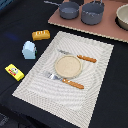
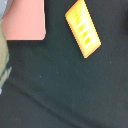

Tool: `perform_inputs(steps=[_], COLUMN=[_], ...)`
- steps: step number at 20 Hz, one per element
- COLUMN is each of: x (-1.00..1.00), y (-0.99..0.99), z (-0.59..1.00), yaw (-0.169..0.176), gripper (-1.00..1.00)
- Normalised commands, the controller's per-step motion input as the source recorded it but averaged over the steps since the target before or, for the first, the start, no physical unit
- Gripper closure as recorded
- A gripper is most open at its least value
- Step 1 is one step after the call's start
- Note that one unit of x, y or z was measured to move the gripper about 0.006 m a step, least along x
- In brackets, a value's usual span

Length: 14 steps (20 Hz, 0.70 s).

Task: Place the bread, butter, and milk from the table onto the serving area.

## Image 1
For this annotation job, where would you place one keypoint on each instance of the knife with wooden handle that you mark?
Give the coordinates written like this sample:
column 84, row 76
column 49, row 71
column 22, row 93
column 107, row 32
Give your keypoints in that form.
column 79, row 56

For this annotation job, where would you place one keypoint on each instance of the fork with wooden handle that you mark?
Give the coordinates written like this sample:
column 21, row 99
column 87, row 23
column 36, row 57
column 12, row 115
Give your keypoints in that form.
column 66, row 81

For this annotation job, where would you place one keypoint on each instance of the light blue milk carton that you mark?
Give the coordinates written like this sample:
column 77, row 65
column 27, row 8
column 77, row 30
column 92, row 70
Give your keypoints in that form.
column 29, row 50

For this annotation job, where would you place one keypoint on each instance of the pink stove board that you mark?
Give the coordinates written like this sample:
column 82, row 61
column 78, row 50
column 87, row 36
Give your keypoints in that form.
column 106, row 28

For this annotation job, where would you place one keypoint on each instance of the large grey pot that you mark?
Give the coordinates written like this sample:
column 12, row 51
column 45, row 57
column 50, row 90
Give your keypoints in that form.
column 92, row 12

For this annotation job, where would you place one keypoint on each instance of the small grey saucepan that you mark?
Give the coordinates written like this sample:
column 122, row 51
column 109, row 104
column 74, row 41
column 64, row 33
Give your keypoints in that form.
column 68, row 10

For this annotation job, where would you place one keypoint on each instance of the orange bread loaf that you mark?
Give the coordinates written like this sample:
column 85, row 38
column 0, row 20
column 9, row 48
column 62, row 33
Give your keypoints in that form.
column 40, row 35

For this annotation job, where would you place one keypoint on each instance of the yellow butter box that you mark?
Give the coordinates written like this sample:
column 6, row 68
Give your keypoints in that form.
column 14, row 72

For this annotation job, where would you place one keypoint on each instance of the cream bowl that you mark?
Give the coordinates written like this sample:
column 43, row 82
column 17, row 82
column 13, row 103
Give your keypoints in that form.
column 122, row 15

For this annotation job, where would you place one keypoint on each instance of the round tan plate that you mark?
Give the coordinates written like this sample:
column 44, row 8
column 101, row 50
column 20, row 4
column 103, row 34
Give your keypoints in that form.
column 68, row 66

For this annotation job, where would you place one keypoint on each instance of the beige woven placemat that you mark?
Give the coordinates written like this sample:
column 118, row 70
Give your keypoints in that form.
column 62, row 100

